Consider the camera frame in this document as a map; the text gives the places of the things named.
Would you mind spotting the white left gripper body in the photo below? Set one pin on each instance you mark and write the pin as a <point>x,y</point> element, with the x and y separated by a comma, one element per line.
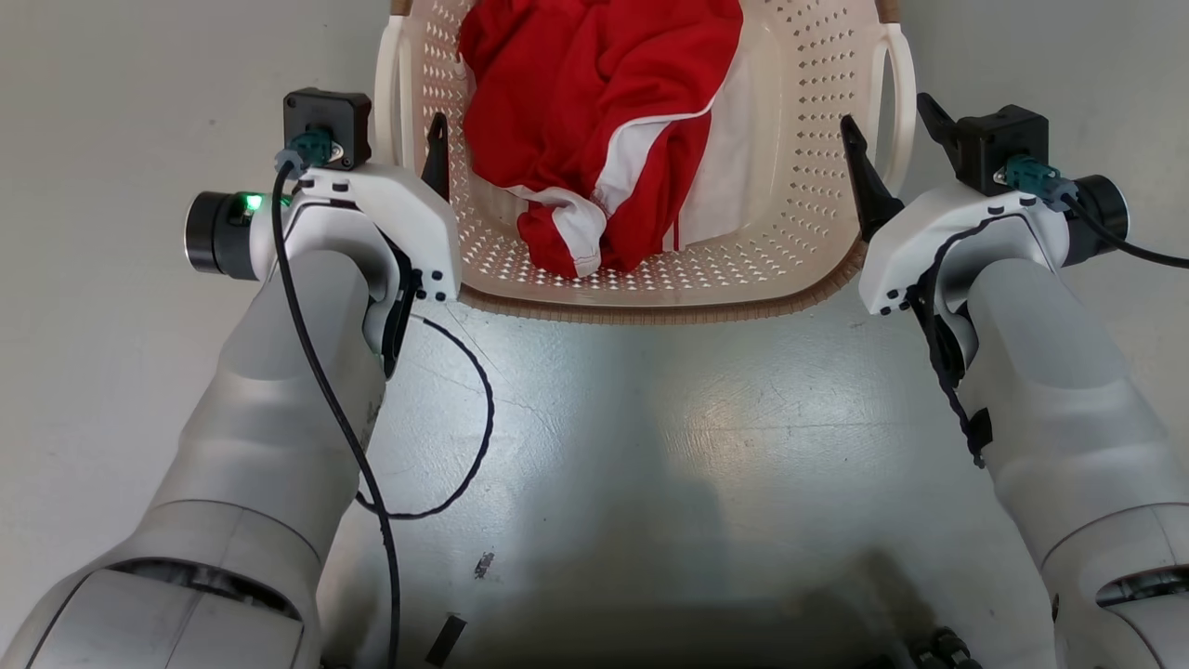
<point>409,218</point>

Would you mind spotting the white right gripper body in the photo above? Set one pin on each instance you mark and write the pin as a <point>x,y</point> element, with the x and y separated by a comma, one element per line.
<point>929,232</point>

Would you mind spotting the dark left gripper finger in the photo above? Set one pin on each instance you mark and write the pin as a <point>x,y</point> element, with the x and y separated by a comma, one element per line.
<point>437,158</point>

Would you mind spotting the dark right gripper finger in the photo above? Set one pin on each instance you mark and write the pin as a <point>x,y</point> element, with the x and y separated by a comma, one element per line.
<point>871,190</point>
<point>940,125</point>

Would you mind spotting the cream perforated plastic laundry basket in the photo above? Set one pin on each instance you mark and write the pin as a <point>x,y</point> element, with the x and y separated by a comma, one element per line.
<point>799,139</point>

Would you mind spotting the black robot base connectors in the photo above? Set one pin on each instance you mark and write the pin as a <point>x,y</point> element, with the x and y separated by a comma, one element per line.
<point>943,649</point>

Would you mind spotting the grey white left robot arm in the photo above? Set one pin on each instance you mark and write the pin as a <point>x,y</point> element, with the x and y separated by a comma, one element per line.
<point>269,437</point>

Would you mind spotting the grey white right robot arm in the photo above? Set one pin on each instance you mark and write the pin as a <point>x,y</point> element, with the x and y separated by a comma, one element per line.
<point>1059,409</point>

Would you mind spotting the red and white garment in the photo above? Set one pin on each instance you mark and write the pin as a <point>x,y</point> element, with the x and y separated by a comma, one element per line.
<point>576,102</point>

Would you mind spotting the black tape strip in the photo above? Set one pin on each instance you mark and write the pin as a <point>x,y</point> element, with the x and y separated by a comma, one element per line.
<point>446,639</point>

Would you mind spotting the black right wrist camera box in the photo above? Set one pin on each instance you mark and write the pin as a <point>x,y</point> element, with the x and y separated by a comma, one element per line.
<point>999,135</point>

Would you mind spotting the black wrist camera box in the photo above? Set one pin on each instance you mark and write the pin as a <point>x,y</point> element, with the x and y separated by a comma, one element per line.
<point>327,113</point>
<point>999,135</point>

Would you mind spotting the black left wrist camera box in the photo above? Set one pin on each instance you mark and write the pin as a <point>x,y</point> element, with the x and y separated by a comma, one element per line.
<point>327,113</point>

